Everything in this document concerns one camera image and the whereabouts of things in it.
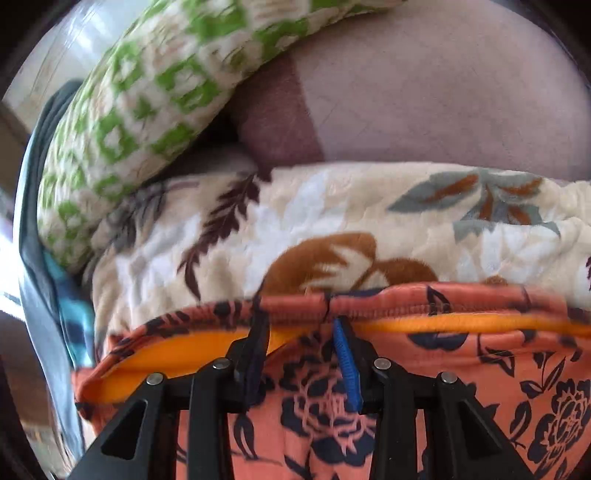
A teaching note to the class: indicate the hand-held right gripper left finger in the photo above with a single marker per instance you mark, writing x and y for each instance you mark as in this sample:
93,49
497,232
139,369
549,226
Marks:
254,350

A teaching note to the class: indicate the leaf-print blanket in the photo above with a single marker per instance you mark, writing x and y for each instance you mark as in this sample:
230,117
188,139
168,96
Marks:
323,212

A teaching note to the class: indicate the green checked pillow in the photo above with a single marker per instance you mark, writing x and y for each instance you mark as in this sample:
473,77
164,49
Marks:
152,92

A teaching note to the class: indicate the orange floral blouse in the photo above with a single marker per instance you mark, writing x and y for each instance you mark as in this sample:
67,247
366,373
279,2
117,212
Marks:
461,360

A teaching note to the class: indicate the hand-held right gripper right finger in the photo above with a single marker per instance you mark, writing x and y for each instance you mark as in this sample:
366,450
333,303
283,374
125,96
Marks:
346,364

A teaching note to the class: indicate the light blue knit sweater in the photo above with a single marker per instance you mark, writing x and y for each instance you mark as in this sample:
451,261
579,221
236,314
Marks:
32,230

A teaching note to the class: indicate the turquoise striped cloth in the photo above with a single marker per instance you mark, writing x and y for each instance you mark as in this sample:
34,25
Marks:
74,318

